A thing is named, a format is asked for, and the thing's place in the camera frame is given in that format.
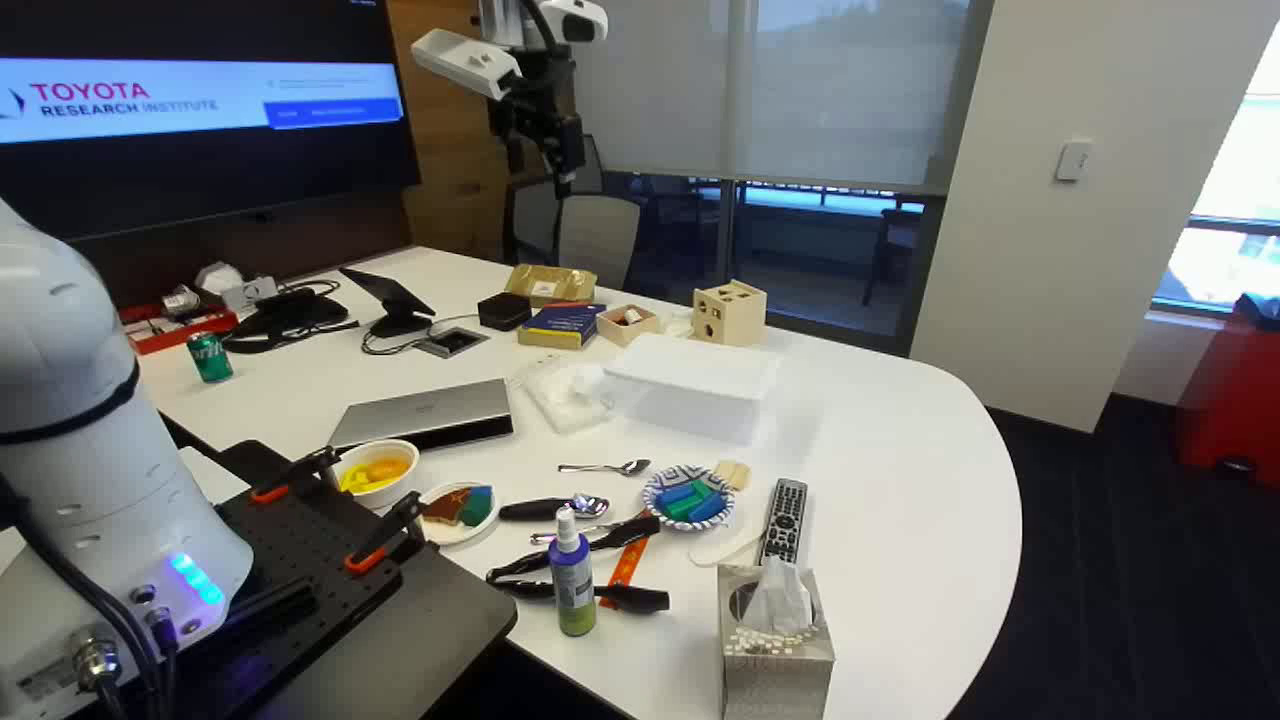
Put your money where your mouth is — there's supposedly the blue patterned plate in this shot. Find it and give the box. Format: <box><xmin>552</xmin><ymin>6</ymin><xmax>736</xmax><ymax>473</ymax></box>
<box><xmin>641</xmin><ymin>459</ymin><xmax>736</xmax><ymax>535</ymax></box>

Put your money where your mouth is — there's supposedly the black handled tool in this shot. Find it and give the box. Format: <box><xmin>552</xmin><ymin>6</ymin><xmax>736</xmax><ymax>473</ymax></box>
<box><xmin>495</xmin><ymin>492</ymin><xmax>613</xmax><ymax>523</ymax></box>

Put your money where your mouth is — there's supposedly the red bin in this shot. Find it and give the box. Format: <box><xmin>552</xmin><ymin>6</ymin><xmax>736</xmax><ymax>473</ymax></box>
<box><xmin>1176</xmin><ymin>290</ymin><xmax>1280</xmax><ymax>492</ymax></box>

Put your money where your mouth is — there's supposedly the dark outdoor chair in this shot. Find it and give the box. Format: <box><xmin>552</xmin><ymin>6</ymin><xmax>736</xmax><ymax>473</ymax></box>
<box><xmin>858</xmin><ymin>194</ymin><xmax>930</xmax><ymax>313</ymax></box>

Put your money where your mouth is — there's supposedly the orange handled tool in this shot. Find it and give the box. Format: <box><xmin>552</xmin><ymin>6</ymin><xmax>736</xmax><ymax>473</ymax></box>
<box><xmin>597</xmin><ymin>532</ymin><xmax>651</xmax><ymax>616</ymax></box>

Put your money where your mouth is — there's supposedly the white power adapter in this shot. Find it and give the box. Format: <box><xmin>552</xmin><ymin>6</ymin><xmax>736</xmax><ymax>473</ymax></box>
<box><xmin>191</xmin><ymin>259</ymin><xmax>250</xmax><ymax>299</ymax></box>

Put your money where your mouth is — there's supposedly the yellow toy food piece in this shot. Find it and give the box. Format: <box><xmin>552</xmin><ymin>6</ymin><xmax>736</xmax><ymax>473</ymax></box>
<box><xmin>339</xmin><ymin>453</ymin><xmax>412</xmax><ymax>496</ymax></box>

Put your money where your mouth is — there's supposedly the black remote control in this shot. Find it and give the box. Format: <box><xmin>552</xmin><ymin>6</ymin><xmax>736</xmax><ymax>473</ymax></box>
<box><xmin>754</xmin><ymin>475</ymin><xmax>813</xmax><ymax>566</ymax></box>

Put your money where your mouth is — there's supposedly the red flat box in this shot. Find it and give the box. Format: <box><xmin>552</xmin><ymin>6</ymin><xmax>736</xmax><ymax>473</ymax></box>
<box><xmin>120</xmin><ymin>296</ymin><xmax>242</xmax><ymax>361</ymax></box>

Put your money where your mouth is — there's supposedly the metal spoon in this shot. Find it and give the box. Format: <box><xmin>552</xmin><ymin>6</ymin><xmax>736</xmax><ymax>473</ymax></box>
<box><xmin>554</xmin><ymin>457</ymin><xmax>655</xmax><ymax>479</ymax></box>

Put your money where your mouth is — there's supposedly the green can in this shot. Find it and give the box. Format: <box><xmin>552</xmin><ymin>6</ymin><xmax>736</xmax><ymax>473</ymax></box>
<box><xmin>182</xmin><ymin>330</ymin><xmax>235</xmax><ymax>387</ymax></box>

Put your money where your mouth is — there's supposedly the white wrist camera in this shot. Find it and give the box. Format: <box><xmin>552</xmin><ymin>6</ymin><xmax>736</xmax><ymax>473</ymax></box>
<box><xmin>408</xmin><ymin>25</ymin><xmax>522</xmax><ymax>101</ymax></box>

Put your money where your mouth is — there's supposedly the silver tissue box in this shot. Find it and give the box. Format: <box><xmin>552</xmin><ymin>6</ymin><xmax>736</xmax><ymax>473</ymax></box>
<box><xmin>717</xmin><ymin>561</ymin><xmax>840</xmax><ymax>720</ymax></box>

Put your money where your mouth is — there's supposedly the white bowl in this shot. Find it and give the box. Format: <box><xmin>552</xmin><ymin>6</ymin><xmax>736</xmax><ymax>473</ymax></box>
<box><xmin>326</xmin><ymin>434</ymin><xmax>423</xmax><ymax>503</ymax></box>

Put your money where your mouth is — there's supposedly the wooden shape sorter cube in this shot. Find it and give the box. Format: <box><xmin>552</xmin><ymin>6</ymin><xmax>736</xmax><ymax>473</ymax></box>
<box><xmin>687</xmin><ymin>276</ymin><xmax>771</xmax><ymax>350</ymax></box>

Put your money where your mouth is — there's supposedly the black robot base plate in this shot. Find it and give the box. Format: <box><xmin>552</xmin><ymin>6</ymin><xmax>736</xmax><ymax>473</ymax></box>
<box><xmin>154</xmin><ymin>411</ymin><xmax>520</xmax><ymax>720</ymax></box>

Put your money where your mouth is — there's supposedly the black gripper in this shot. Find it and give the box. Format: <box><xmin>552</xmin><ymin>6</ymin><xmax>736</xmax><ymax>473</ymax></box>
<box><xmin>487</xmin><ymin>45</ymin><xmax>592</xmax><ymax>183</ymax></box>

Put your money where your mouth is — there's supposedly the small black box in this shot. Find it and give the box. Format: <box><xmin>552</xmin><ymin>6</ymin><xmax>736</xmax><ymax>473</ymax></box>
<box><xmin>476</xmin><ymin>288</ymin><xmax>535</xmax><ymax>330</ymax></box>

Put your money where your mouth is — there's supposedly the black cable bundle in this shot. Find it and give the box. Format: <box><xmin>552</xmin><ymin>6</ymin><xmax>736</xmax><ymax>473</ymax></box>
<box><xmin>214</xmin><ymin>279</ymin><xmax>365</xmax><ymax>355</ymax></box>

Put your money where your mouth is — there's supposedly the white wall switch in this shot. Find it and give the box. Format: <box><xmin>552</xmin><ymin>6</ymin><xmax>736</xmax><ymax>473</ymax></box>
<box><xmin>1050</xmin><ymin>137</ymin><xmax>1096</xmax><ymax>188</ymax></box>

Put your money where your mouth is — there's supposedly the black orange clamp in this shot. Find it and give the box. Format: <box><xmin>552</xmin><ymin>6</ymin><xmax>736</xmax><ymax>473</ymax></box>
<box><xmin>339</xmin><ymin>492</ymin><xmax>423</xmax><ymax>579</ymax></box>
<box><xmin>246</xmin><ymin>443</ymin><xmax>344</xmax><ymax>512</ymax></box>

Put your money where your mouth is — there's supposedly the black marker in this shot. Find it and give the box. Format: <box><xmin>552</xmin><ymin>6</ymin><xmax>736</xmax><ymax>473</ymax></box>
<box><xmin>485</xmin><ymin>512</ymin><xmax>664</xmax><ymax>583</ymax></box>
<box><xmin>487</xmin><ymin>571</ymin><xmax>673</xmax><ymax>621</ymax></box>

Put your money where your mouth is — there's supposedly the white styrofoam box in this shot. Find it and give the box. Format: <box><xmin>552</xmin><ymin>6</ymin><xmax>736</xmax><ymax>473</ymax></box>
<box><xmin>597</xmin><ymin>330</ymin><xmax>779</xmax><ymax>443</ymax></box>

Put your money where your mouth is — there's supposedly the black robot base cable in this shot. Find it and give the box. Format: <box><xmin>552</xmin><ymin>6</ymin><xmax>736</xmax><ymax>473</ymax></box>
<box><xmin>0</xmin><ymin>475</ymin><xmax>182</xmax><ymax>720</ymax></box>

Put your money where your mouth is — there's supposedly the grey roller blind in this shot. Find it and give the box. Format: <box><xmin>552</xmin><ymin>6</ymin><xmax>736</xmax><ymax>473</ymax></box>
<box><xmin>736</xmin><ymin>0</ymin><xmax>996</xmax><ymax>194</ymax></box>
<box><xmin>570</xmin><ymin>0</ymin><xmax>741</xmax><ymax>183</ymax></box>

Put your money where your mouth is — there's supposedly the white tissue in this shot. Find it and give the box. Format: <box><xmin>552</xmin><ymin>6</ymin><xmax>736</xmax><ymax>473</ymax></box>
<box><xmin>736</xmin><ymin>553</ymin><xmax>818</xmax><ymax>636</ymax></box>

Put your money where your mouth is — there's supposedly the blue long block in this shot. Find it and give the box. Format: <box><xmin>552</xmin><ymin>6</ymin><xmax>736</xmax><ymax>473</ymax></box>
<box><xmin>655</xmin><ymin>475</ymin><xmax>732</xmax><ymax>512</ymax></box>

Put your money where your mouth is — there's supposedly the white paper plate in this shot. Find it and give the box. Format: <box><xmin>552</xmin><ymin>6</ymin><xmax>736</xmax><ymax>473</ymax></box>
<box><xmin>412</xmin><ymin>479</ymin><xmax>502</xmax><ymax>548</ymax></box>

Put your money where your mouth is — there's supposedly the table power outlet panel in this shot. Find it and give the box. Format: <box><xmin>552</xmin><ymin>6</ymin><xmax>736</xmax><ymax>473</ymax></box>
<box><xmin>412</xmin><ymin>320</ymin><xmax>492</xmax><ymax>361</ymax></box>

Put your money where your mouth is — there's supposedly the silver laptop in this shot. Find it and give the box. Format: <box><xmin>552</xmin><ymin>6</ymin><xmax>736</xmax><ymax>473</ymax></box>
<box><xmin>326</xmin><ymin>374</ymin><xmax>514</xmax><ymax>457</ymax></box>

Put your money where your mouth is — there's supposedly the small wooden tray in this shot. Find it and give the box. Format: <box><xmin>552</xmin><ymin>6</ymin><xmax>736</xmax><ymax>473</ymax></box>
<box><xmin>597</xmin><ymin>299</ymin><xmax>669</xmax><ymax>350</ymax></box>

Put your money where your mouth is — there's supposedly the blue yellow book box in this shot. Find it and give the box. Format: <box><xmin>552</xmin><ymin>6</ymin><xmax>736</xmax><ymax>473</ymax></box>
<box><xmin>514</xmin><ymin>299</ymin><xmax>604</xmax><ymax>350</ymax></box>

